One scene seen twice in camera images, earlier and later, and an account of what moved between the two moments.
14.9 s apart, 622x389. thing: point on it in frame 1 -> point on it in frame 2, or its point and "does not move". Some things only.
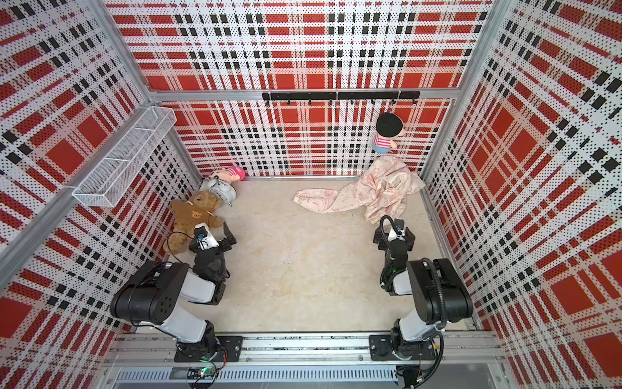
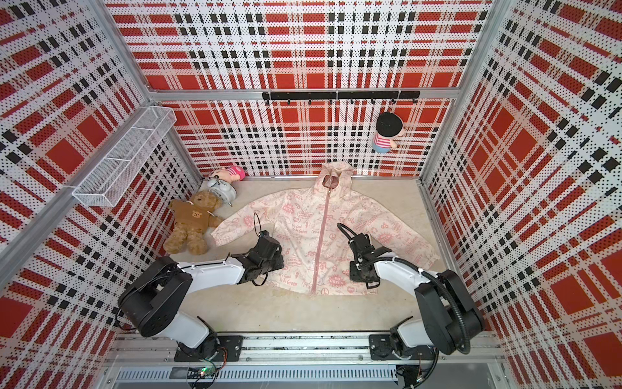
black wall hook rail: (288, 96) does not move
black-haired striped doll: (389, 126) does not move
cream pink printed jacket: (386, 194) -> (309, 224)
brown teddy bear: (187, 215) does not move
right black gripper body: (384, 244) -> (356, 274)
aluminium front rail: (300, 359) does not move
